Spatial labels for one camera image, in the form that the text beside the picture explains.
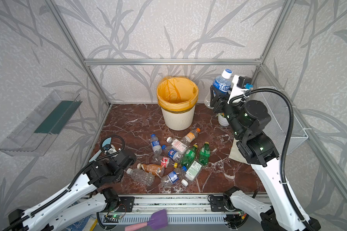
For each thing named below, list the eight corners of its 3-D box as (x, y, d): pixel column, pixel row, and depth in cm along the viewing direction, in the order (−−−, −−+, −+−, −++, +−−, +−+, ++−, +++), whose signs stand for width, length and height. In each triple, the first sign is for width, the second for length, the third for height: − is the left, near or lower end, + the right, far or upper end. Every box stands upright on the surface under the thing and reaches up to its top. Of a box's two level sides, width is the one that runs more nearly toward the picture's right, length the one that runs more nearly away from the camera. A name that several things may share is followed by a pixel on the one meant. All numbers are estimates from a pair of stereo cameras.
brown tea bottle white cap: (138, 169, 86) (136, 166, 82) (142, 162, 89) (140, 158, 85) (162, 177, 83) (161, 175, 79) (165, 169, 86) (165, 166, 83)
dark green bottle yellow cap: (200, 166, 89) (200, 163, 85) (198, 144, 99) (198, 140, 95) (210, 166, 89) (212, 163, 85) (208, 144, 99) (209, 141, 95)
